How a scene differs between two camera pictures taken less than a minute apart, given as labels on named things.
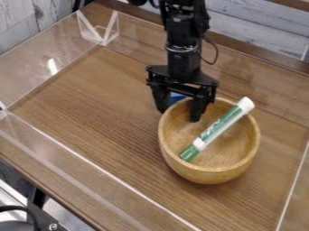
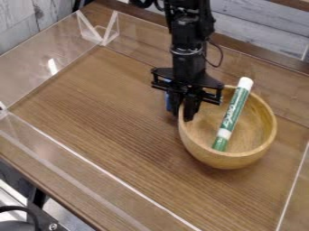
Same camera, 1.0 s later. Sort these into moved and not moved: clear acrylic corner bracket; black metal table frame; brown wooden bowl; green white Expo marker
Moved: brown wooden bowl; green white Expo marker
Not moved: black metal table frame; clear acrylic corner bracket
